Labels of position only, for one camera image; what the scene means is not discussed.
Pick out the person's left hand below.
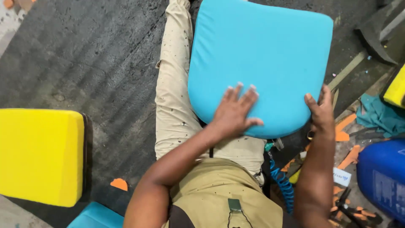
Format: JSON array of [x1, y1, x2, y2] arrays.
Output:
[[209, 82, 264, 138]]

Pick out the person's right hand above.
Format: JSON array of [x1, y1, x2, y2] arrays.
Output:
[[304, 84, 336, 140]]

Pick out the pneumatic staple gun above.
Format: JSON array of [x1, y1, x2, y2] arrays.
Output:
[[265, 138, 285, 159]]

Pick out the teal fabric scrap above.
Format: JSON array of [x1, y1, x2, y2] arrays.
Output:
[[356, 93, 405, 138]]

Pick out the person's beige trousers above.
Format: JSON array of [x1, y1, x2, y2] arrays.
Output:
[[154, 0, 266, 186]]

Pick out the white paper label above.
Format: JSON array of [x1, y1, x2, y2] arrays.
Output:
[[333, 167, 352, 187]]

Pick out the yellow foam cushion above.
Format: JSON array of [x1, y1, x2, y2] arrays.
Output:
[[383, 65, 405, 110]]

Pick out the person's khaki shirt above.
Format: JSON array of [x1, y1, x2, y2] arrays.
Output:
[[161, 158, 284, 228]]

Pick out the blue plastic canister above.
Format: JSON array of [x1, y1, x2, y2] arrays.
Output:
[[356, 139, 405, 224]]

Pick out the black pliers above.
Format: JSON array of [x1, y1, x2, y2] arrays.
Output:
[[331, 187, 369, 228]]

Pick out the dark grey foam piece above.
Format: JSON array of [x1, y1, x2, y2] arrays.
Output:
[[356, 0, 405, 65]]

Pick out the orange fabric scrap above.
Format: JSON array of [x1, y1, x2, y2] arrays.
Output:
[[110, 178, 128, 192]]

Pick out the small turquoise seat cushion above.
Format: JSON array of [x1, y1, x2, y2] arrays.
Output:
[[66, 202, 124, 228]]

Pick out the yellow seat cushion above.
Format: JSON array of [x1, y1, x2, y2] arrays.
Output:
[[0, 108, 85, 208]]

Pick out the blue coiled air hose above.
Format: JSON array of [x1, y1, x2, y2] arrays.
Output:
[[269, 158, 295, 214]]

